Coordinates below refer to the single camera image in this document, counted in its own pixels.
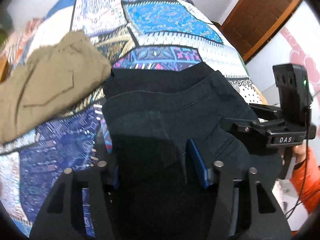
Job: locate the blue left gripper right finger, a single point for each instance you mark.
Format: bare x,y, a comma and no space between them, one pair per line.
198,163

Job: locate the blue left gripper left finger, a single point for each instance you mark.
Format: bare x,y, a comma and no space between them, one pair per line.
115,179

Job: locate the black pants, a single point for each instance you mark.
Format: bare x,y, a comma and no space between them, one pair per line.
150,116

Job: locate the right hand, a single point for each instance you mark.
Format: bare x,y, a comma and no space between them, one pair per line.
301,152

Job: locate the olive green folded pants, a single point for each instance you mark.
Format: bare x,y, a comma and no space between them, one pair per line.
53,79

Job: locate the brown wooden door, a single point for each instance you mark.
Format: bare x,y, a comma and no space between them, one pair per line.
252,22

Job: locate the patchwork blue bedspread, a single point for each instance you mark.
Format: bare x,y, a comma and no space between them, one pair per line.
133,34

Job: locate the orange cardboard box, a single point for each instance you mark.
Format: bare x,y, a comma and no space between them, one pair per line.
3,68

